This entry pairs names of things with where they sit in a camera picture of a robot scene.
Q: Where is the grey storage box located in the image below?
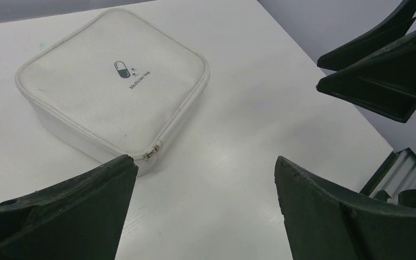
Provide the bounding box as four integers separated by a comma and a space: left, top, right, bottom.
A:
15, 8, 210, 176

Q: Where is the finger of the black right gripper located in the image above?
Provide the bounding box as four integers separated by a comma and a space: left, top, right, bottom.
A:
317, 0, 416, 72
316, 31, 416, 123

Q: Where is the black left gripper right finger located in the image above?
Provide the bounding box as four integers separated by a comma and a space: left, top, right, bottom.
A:
274, 156, 416, 259

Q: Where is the aluminium frame rail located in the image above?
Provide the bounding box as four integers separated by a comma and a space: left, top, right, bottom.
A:
360, 148, 416, 209

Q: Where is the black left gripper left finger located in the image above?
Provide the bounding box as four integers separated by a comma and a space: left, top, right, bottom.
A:
0, 155, 138, 259

